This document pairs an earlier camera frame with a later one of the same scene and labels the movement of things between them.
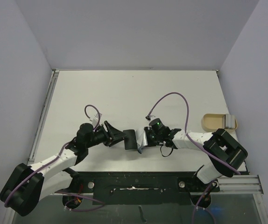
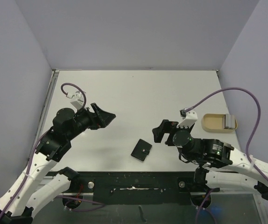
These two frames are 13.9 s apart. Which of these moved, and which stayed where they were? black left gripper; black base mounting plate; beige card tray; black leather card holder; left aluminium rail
Moved: black left gripper; black leather card holder
Stayed: beige card tray; black base mounting plate; left aluminium rail
